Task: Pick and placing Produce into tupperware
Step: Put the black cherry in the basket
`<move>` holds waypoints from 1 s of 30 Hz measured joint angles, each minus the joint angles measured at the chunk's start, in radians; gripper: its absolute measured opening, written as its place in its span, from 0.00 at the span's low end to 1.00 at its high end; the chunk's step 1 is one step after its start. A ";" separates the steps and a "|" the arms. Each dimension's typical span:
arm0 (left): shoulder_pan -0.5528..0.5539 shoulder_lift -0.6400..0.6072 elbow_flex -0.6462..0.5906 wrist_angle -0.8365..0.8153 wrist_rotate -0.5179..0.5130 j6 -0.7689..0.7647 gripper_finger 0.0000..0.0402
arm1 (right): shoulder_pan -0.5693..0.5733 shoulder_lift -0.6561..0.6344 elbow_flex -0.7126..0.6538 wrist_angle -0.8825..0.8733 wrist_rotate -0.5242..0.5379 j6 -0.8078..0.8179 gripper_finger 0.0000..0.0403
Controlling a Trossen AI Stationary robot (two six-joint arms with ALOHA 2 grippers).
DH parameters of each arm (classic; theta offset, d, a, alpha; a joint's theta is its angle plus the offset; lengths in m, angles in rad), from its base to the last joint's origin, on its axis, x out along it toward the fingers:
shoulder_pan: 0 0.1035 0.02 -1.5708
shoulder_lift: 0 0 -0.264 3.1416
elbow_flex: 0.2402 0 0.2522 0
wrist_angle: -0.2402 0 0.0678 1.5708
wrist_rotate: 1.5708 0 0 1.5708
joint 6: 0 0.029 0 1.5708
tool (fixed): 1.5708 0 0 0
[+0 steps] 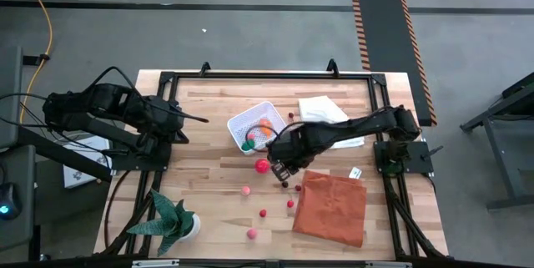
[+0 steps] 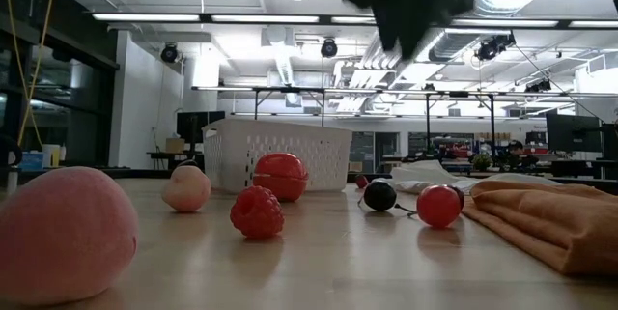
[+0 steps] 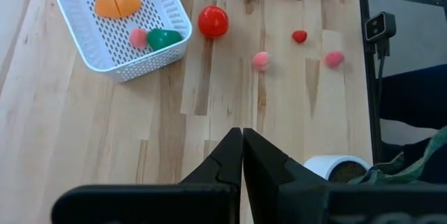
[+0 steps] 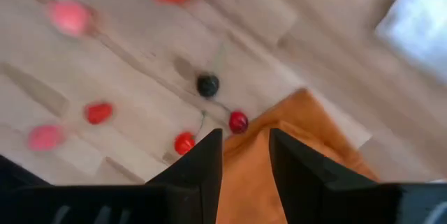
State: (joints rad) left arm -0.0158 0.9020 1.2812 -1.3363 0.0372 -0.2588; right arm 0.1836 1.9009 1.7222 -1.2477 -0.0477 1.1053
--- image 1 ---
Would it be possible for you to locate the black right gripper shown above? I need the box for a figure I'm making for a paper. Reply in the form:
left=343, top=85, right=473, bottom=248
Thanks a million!
left=265, top=122, right=320, bottom=182

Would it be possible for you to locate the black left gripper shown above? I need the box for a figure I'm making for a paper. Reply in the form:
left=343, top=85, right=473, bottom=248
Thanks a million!
left=141, top=94, right=209, bottom=142

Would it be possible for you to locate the orange toy fruit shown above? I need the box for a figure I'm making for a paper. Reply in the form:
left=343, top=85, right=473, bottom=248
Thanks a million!
left=258, top=118, right=275, bottom=138

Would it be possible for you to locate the white perforated plastic basket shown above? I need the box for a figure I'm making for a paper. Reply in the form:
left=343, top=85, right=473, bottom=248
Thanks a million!
left=226, top=100, right=288, bottom=153

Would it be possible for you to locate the orange folded cloth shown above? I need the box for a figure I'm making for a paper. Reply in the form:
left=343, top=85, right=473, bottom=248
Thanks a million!
left=291, top=169, right=369, bottom=249

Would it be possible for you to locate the white folded cloth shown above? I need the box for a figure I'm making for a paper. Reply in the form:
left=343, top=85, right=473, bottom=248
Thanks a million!
left=298, top=94, right=365, bottom=150

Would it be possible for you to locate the green plant in white pot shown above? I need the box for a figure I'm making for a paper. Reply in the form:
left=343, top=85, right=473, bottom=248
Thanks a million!
left=125, top=188, right=202, bottom=258

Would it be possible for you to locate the white printed box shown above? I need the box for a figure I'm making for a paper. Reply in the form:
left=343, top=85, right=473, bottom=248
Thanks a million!
left=62, top=134, right=113, bottom=190

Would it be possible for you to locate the black support beam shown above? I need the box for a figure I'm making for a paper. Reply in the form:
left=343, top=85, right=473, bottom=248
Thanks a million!
left=16, top=127, right=114, bottom=183

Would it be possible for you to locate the black striped-edge floor mat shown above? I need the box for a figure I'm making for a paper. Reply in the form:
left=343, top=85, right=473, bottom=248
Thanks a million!
left=349, top=0, right=438, bottom=128

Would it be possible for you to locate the grey desk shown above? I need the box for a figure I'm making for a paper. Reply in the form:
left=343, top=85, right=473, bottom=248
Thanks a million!
left=0, top=45, right=38, bottom=253

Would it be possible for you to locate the black computer mouse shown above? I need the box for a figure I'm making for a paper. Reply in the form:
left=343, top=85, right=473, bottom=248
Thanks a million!
left=0, top=182, right=21, bottom=221

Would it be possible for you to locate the black side table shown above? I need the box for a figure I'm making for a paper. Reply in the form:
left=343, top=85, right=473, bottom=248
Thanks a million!
left=459, top=71, right=534, bottom=211

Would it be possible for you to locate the black metal table frame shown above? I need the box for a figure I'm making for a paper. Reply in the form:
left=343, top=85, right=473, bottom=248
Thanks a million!
left=98, top=58, right=451, bottom=260

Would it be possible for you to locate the dark cable loop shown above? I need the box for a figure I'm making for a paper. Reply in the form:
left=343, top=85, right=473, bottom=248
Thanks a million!
left=103, top=169, right=131, bottom=245

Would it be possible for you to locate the silver metal bracket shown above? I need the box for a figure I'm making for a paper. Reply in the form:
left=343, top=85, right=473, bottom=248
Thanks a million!
left=365, top=260, right=413, bottom=268
left=131, top=259, right=180, bottom=268

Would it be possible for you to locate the black cable clamp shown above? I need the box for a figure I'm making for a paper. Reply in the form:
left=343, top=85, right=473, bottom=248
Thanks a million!
left=22, top=53, right=51, bottom=67

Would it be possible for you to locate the yellow cable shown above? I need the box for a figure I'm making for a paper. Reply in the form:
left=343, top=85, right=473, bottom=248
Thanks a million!
left=15, top=0, right=54, bottom=128

